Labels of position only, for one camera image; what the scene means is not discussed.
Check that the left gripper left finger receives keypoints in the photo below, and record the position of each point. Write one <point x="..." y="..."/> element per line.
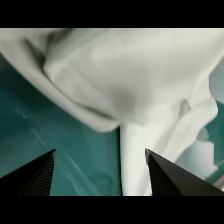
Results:
<point x="35" y="176"/>

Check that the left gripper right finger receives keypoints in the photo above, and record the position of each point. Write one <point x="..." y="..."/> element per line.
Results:
<point x="173" y="180"/>

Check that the white T-shirt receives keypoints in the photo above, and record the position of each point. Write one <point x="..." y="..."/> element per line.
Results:
<point x="133" y="83"/>

